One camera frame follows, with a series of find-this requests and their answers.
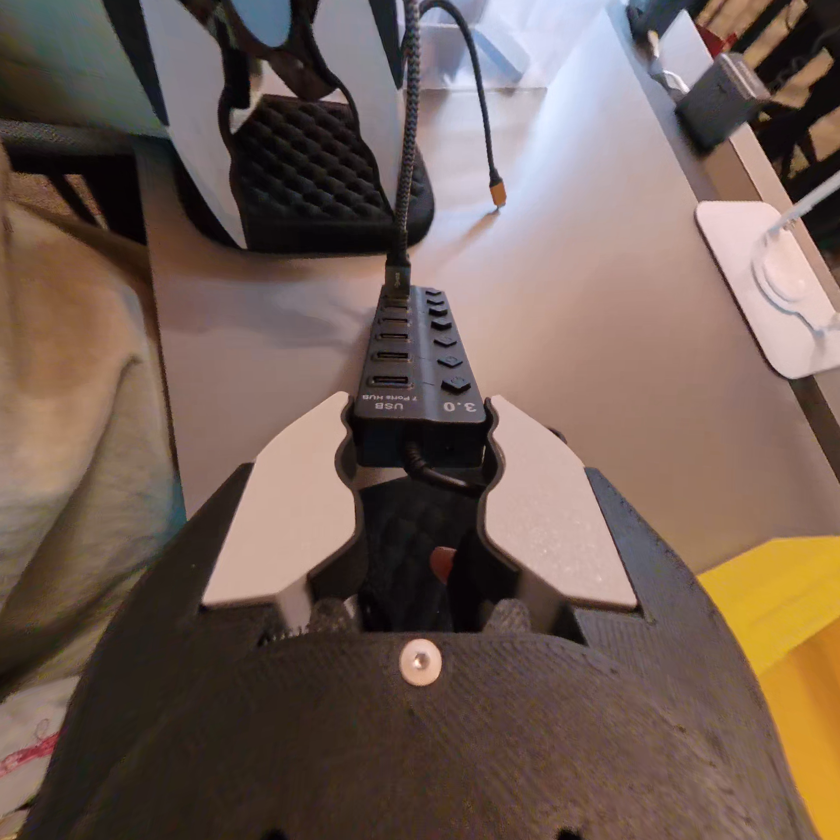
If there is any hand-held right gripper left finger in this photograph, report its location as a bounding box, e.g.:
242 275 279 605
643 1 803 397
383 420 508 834
202 392 361 632

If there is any black usb hub with switches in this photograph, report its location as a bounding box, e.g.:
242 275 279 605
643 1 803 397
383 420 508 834
353 285 492 468

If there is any white charging cable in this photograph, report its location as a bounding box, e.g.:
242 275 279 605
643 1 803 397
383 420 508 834
646 33 690 99

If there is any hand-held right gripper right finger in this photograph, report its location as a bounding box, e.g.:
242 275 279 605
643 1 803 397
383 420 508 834
479 394 639 632

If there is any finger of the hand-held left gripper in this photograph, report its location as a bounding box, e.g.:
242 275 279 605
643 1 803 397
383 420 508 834
289 0 406 214
104 0 250 252

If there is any dark office chair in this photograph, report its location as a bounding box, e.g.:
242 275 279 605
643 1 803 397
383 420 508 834
0 118 148 245

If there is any grey power adapter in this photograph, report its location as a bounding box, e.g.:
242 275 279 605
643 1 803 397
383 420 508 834
675 54 774 151

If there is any black quilted pad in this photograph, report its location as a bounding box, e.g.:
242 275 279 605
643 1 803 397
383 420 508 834
357 479 522 634
226 94 435 256

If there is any black cable with orange plug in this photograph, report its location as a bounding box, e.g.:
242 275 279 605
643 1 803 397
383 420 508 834
419 0 511 212

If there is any black hub power cable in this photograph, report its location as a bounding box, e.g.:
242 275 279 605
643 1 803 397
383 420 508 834
402 441 488 496

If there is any yellow plastic bin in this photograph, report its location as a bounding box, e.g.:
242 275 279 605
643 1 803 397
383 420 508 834
697 537 840 840

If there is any braided grey usb cable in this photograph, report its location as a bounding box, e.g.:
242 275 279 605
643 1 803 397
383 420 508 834
384 0 422 291

